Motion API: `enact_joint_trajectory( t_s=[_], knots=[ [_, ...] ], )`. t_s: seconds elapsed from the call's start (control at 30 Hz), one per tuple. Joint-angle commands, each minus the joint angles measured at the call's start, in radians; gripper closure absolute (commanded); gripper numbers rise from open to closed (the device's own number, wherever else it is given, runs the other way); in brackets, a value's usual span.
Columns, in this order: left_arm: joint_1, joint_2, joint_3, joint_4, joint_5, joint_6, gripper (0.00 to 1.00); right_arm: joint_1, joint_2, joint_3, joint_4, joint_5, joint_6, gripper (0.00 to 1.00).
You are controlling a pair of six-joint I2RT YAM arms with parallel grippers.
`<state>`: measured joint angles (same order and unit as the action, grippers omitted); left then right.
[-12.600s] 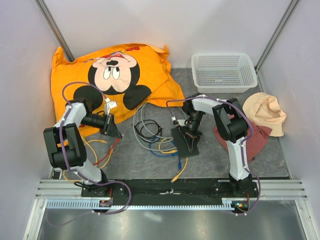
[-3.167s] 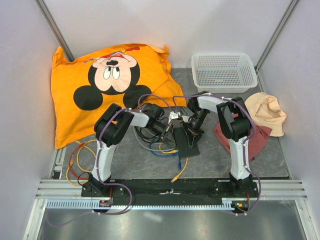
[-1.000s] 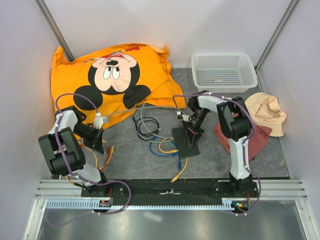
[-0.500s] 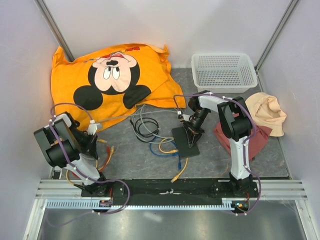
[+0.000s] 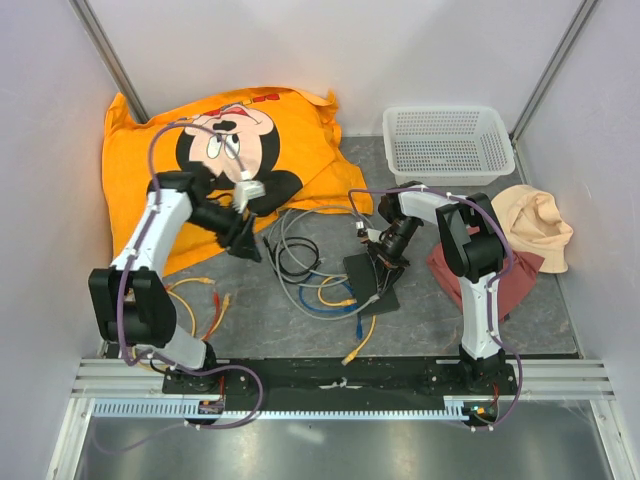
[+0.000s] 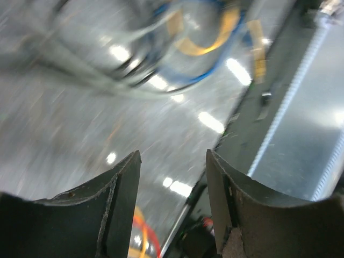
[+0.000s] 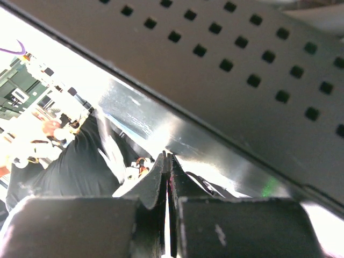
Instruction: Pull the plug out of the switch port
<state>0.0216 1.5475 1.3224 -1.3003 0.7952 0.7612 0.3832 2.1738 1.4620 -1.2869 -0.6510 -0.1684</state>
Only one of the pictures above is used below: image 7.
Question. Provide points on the black network switch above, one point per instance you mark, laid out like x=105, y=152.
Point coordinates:
x=230, y=87

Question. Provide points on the white teleoperation handle device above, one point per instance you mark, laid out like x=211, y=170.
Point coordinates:
x=37, y=147

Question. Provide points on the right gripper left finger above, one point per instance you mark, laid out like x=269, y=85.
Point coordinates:
x=128, y=226

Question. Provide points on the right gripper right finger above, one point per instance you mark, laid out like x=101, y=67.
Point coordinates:
x=203, y=225

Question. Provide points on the person in black shirt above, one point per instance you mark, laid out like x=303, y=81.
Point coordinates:
x=80, y=170

